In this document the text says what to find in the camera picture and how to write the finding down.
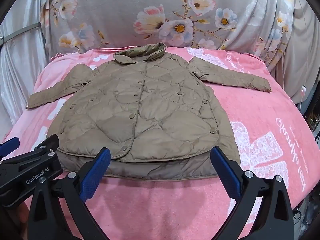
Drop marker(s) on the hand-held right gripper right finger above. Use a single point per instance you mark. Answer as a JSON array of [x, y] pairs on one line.
[[225, 171]]

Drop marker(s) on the white curtain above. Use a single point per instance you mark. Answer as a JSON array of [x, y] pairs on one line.
[[303, 55], [22, 65]]

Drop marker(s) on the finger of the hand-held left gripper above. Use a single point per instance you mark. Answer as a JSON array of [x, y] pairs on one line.
[[37, 157], [8, 147]]

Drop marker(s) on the pink printed blanket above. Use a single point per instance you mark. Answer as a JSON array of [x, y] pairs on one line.
[[250, 100]]

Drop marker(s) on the grey floral sheet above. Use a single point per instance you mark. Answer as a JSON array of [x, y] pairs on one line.
[[120, 17]]

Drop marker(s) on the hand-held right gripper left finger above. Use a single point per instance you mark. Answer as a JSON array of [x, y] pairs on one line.
[[96, 170]]

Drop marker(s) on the grey metal rail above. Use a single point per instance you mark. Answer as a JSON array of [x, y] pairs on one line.
[[23, 31]]

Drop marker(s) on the tan quilted jacket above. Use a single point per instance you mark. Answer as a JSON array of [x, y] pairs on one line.
[[150, 105]]

